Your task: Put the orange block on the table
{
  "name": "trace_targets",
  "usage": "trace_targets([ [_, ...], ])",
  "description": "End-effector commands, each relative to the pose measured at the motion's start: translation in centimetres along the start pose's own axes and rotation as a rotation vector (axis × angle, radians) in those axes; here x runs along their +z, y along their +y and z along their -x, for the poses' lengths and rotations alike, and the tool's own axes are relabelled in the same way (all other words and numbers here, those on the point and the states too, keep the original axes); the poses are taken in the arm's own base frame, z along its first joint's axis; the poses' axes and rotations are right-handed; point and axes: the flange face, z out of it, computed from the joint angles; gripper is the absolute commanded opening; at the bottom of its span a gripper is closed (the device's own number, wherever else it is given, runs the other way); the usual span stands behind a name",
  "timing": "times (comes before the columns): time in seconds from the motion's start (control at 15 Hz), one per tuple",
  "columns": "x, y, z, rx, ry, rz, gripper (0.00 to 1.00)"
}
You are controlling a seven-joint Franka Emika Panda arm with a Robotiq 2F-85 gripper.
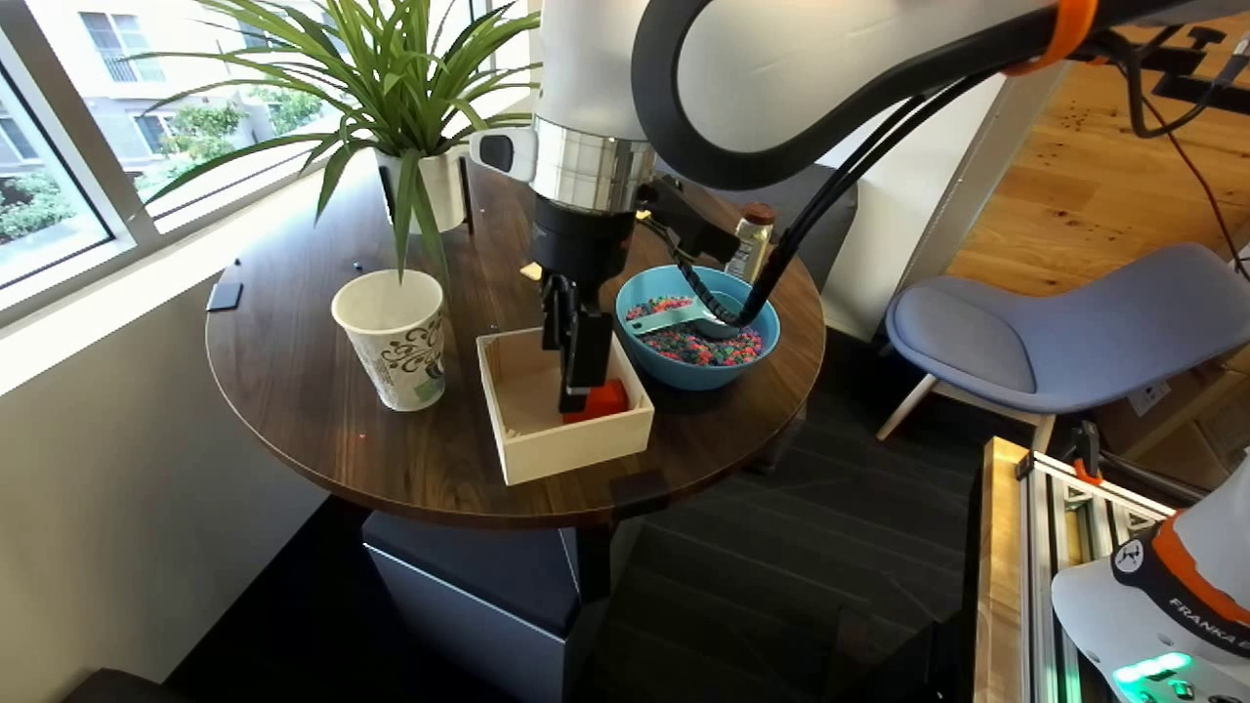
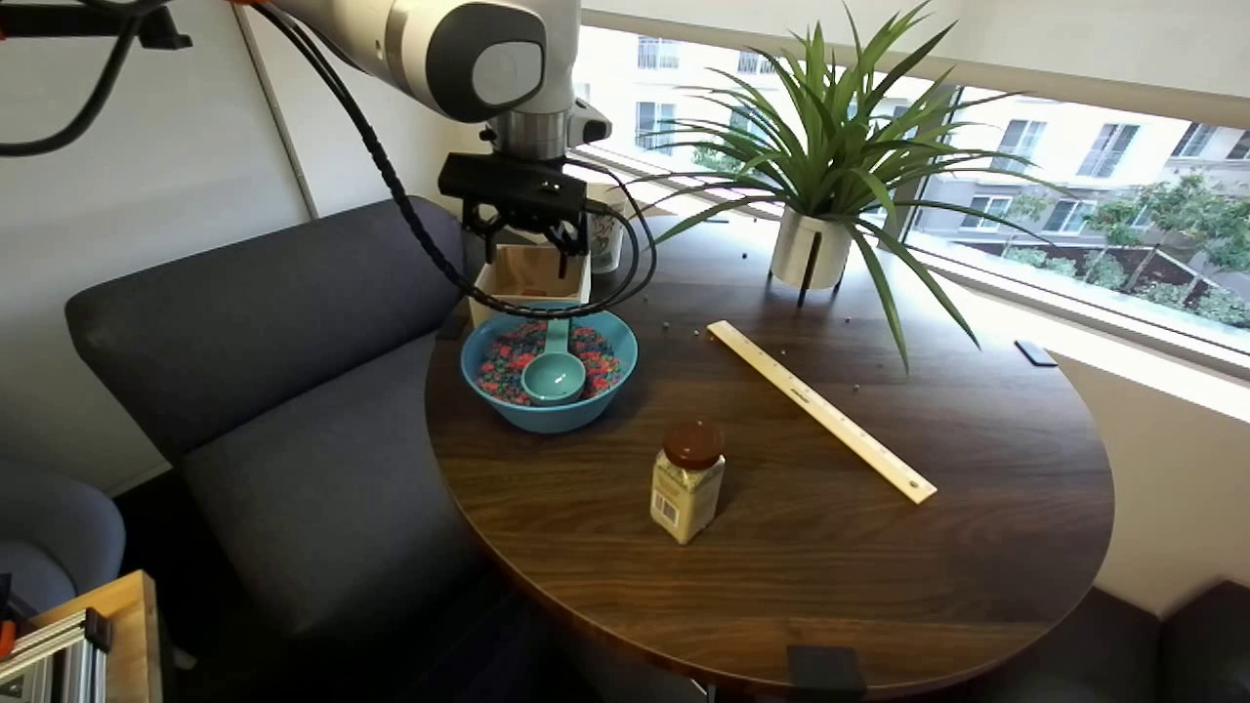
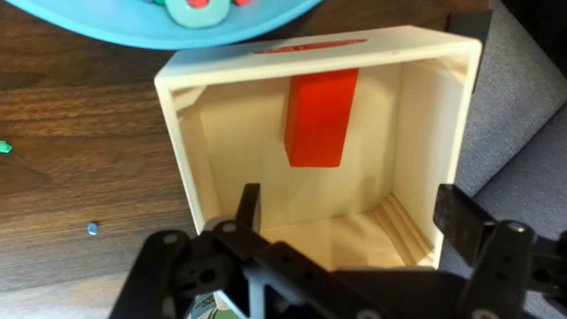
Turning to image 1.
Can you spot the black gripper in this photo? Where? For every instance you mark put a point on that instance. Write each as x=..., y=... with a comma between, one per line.
x=581, y=242

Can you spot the orange block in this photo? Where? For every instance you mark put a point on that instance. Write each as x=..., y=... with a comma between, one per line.
x=607, y=399

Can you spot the light wooden box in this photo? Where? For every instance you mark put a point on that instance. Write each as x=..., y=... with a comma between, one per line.
x=572, y=451

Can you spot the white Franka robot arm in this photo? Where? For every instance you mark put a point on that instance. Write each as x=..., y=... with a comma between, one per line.
x=784, y=65

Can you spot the white robot base orange band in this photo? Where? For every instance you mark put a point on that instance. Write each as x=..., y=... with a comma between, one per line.
x=1173, y=611

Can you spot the teal measuring scoop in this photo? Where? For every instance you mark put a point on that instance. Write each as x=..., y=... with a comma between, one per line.
x=668, y=318

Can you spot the blue bowl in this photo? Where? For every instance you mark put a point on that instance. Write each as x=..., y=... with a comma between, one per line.
x=706, y=376

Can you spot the colourful candy pieces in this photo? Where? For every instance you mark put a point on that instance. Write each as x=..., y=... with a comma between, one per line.
x=708, y=348

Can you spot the patterned paper cup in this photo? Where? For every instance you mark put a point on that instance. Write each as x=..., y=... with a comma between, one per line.
x=396, y=344

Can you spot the white plant pot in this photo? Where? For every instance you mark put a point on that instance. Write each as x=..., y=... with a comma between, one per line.
x=441, y=188

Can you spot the grey blue storage box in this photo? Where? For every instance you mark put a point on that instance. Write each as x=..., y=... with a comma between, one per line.
x=470, y=588

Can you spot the green spiky plant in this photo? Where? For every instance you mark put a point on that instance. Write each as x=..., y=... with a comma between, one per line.
x=375, y=81

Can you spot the blue grey shell chair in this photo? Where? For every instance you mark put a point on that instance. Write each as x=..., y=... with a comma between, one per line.
x=1069, y=335

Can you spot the aluminium and wood frame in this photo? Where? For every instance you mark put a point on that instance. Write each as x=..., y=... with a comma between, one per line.
x=1017, y=574

